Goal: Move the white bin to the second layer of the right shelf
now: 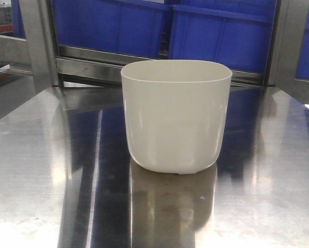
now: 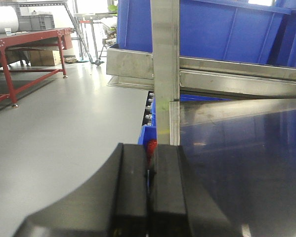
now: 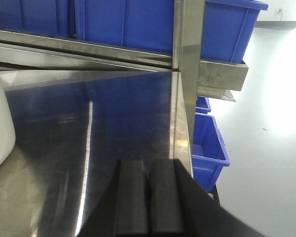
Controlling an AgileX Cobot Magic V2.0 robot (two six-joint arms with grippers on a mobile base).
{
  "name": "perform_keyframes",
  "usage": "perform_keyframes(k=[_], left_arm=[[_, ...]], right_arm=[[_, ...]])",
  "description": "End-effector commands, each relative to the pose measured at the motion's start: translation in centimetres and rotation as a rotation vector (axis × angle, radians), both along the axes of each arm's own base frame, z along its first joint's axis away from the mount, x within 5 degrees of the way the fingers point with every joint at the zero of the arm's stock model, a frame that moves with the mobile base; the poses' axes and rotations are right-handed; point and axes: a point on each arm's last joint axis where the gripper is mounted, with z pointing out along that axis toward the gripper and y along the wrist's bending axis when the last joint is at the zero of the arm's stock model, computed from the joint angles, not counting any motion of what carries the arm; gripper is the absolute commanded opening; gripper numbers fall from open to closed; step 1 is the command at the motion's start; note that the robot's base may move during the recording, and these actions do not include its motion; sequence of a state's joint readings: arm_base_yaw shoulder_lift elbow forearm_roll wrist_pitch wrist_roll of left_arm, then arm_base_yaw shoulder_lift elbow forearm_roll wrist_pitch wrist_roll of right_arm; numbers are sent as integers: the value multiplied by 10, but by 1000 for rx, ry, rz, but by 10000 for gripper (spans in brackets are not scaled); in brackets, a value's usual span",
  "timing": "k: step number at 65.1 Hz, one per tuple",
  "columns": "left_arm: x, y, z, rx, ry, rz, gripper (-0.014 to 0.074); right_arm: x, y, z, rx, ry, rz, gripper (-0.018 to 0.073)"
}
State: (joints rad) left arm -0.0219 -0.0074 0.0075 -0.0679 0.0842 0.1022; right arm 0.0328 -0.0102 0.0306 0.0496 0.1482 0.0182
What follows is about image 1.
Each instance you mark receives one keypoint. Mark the blue crate right on shelf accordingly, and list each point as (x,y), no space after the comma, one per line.
(234,33)

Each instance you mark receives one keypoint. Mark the blue crate on shelf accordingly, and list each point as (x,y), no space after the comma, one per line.
(234,33)
(125,27)

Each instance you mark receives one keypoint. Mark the blue crate left on shelf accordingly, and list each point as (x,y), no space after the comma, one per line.
(125,27)

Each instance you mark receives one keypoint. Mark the stainless steel shelf frame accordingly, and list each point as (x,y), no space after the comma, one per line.
(51,64)

